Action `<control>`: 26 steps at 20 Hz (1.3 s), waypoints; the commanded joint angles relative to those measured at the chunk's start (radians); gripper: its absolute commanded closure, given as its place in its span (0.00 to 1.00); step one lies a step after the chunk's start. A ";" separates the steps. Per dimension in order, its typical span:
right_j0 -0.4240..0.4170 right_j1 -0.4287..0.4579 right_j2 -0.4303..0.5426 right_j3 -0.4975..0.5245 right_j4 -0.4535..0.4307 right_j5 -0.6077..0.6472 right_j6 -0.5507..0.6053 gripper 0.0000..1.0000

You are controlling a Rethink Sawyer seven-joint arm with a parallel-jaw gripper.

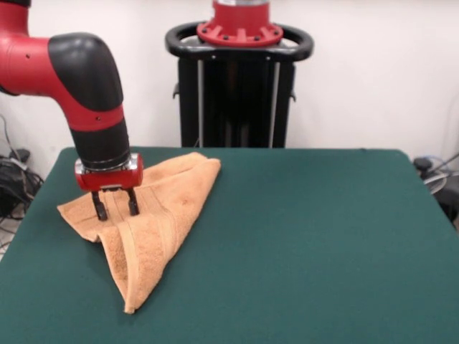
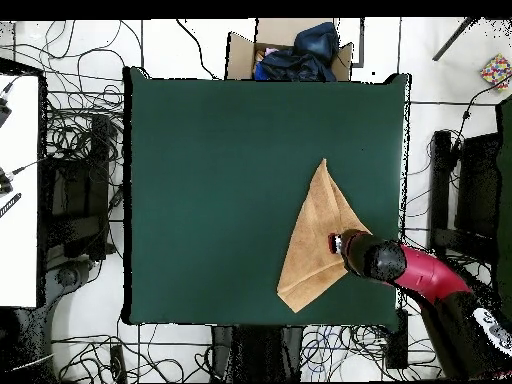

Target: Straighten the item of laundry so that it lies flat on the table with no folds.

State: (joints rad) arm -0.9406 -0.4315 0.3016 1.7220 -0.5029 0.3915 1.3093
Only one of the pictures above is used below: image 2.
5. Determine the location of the tan terry towel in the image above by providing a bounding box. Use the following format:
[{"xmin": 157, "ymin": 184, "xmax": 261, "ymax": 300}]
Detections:
[{"xmin": 275, "ymin": 157, "xmax": 373, "ymax": 314}]

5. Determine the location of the black chair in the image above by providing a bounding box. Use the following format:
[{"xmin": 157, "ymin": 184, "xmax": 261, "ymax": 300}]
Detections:
[
  {"xmin": 41, "ymin": 113, "xmax": 119, "ymax": 265},
  {"xmin": 425, "ymin": 129, "xmax": 501, "ymax": 267}
]

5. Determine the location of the black device on desk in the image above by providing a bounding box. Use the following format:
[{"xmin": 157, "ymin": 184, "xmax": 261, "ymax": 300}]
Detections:
[
  {"xmin": 0, "ymin": 97, "xmax": 13, "ymax": 129},
  {"xmin": 0, "ymin": 165, "xmax": 15, "ymax": 197}
]

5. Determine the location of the black cable tangle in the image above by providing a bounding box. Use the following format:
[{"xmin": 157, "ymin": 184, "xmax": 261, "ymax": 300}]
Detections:
[
  {"xmin": 51, "ymin": 319, "xmax": 213, "ymax": 383},
  {"xmin": 39, "ymin": 19, "xmax": 126, "ymax": 161},
  {"xmin": 303, "ymin": 255, "xmax": 445, "ymax": 381}
]

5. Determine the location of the colourful patterned box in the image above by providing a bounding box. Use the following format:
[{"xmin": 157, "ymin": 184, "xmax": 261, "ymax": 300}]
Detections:
[{"xmin": 479, "ymin": 53, "xmax": 512, "ymax": 91}]

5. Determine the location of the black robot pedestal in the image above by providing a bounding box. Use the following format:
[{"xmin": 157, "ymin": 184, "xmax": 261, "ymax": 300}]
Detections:
[{"xmin": 211, "ymin": 324, "xmax": 305, "ymax": 383}]

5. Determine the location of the dark blue clothing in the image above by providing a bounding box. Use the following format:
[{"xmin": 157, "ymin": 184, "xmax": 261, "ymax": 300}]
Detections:
[{"xmin": 253, "ymin": 21, "xmax": 341, "ymax": 83}]

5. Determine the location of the black striped strap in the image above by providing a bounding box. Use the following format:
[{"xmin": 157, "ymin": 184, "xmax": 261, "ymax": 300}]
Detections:
[{"xmin": 0, "ymin": 192, "xmax": 23, "ymax": 219}]

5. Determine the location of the white desk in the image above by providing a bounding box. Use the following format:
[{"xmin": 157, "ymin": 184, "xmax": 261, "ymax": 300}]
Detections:
[{"xmin": 0, "ymin": 73, "xmax": 41, "ymax": 309}]

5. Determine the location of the green covered side table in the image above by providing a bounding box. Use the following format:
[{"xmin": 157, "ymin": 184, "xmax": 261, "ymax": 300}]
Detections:
[{"xmin": 493, "ymin": 95, "xmax": 512, "ymax": 317}]

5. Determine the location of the black rod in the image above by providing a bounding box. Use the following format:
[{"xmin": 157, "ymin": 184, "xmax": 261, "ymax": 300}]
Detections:
[{"xmin": 432, "ymin": 17, "xmax": 479, "ymax": 62}]

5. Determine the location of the brown cardboard box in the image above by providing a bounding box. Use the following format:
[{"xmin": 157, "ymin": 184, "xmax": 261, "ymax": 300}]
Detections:
[{"xmin": 225, "ymin": 17, "xmax": 355, "ymax": 83}]

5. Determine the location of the black power strip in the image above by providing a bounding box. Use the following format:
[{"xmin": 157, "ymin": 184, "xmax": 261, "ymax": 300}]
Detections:
[
  {"xmin": 108, "ymin": 344, "xmax": 128, "ymax": 384},
  {"xmin": 384, "ymin": 308, "xmax": 410, "ymax": 370}
]

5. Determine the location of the long black cable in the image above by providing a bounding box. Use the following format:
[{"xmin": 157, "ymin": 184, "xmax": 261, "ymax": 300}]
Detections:
[{"xmin": 175, "ymin": 17, "xmax": 218, "ymax": 80}]

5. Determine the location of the dark green table cloth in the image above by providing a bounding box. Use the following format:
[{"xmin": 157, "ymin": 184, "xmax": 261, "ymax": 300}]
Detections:
[{"xmin": 122, "ymin": 65, "xmax": 412, "ymax": 326}]

